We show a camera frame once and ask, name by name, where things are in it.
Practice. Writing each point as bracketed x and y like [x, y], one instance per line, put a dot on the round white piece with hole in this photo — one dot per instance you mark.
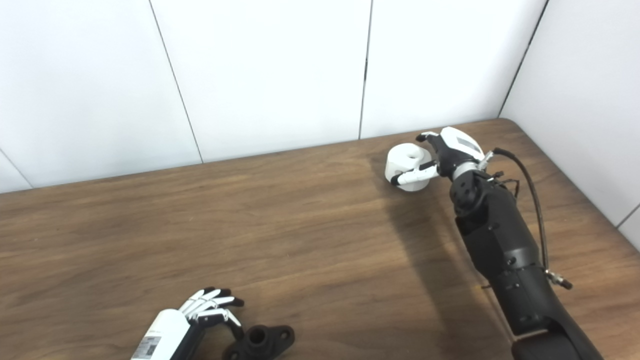
[406, 159]

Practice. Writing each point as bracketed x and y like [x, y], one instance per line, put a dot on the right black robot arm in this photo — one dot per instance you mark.
[505, 250]

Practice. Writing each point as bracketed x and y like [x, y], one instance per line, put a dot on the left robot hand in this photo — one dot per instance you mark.
[170, 332]

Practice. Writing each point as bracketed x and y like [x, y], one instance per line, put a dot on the black flanged holder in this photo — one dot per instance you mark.
[260, 342]

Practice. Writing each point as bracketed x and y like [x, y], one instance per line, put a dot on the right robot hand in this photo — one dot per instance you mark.
[452, 150]

